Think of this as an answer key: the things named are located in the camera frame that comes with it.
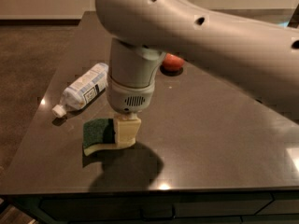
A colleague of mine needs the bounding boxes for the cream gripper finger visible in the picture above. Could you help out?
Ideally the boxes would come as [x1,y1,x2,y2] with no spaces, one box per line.
[113,113,141,148]

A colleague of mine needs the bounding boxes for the green and yellow sponge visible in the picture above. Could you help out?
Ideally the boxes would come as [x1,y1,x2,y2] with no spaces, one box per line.
[82,119,117,156]

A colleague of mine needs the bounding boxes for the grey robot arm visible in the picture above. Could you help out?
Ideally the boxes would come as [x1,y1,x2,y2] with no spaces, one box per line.
[95,0,299,121]

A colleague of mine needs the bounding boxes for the red apple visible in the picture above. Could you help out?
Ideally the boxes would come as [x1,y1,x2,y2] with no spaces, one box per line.
[162,53,184,72]

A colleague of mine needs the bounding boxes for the clear plastic water bottle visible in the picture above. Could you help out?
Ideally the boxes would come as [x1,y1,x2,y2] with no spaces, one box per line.
[52,63,108,118]

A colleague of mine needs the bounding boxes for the dark cabinet drawers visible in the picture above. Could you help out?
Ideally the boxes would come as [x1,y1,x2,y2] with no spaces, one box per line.
[10,191,299,224]

